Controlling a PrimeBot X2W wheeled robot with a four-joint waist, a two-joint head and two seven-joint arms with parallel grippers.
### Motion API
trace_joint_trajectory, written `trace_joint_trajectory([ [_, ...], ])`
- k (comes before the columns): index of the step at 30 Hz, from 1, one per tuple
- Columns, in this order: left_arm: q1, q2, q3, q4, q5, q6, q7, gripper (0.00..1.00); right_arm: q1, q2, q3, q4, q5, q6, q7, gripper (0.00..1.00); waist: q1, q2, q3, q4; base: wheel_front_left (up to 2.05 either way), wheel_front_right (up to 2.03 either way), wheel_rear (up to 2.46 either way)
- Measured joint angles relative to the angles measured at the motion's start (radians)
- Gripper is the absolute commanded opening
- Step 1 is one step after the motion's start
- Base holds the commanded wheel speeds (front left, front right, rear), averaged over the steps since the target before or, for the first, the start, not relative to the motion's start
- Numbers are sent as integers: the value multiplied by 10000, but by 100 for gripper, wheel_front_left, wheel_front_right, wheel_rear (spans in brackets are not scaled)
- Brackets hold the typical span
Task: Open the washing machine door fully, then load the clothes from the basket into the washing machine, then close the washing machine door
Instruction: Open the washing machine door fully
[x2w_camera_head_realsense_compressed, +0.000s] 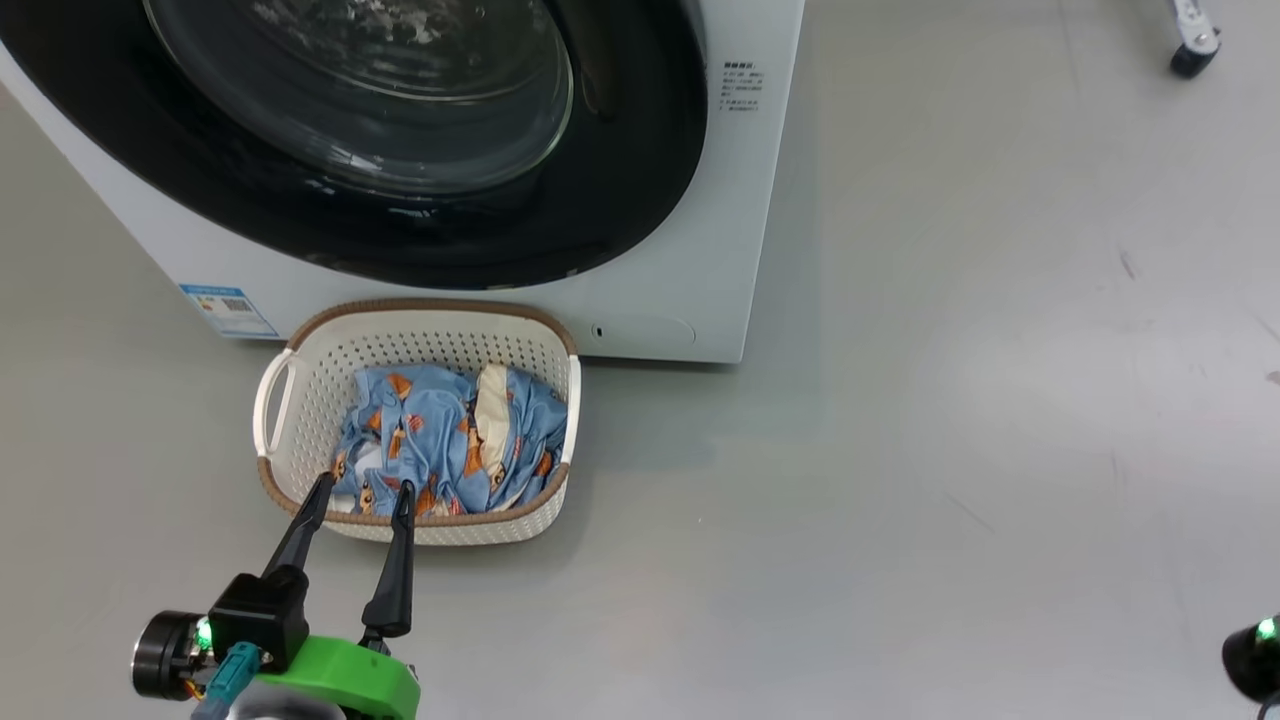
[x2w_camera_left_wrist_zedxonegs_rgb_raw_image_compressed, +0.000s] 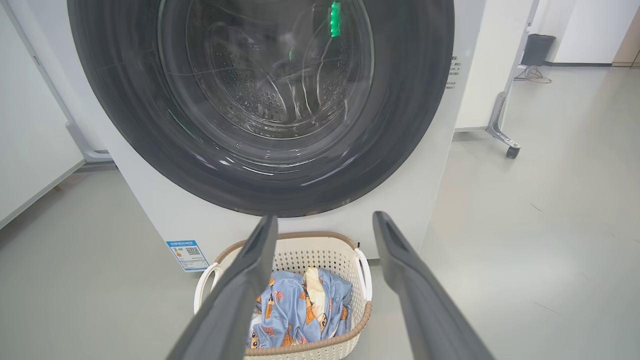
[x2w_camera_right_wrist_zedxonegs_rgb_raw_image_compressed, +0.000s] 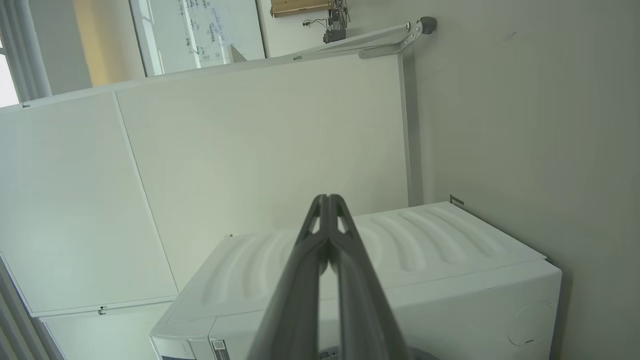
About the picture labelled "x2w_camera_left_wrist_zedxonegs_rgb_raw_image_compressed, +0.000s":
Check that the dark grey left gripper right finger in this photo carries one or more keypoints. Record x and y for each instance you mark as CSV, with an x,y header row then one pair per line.
x,y
425,310

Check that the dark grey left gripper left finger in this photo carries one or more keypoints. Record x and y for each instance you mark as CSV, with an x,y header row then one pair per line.
x,y
235,300

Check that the blue cartoon print garment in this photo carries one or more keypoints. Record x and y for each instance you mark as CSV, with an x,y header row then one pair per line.
x,y
290,310

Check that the round dark glass washer door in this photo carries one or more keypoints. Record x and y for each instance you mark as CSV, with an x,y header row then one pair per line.
x,y
125,100

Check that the white front-load washing machine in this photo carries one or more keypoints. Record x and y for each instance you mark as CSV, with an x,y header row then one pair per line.
x,y
200,225

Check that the cream perforated basket brown rim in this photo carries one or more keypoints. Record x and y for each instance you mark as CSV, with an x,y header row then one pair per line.
x,y
320,252

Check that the blue energy label sticker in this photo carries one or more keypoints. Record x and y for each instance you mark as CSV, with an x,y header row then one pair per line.
x,y
188,256

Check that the black text instruction sticker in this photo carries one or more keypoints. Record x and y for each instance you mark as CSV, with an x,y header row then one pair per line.
x,y
453,72

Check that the metal table leg with caster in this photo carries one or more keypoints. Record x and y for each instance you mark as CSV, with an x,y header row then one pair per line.
x,y
480,75

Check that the black waste bin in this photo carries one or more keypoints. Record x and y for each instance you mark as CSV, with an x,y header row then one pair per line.
x,y
538,49

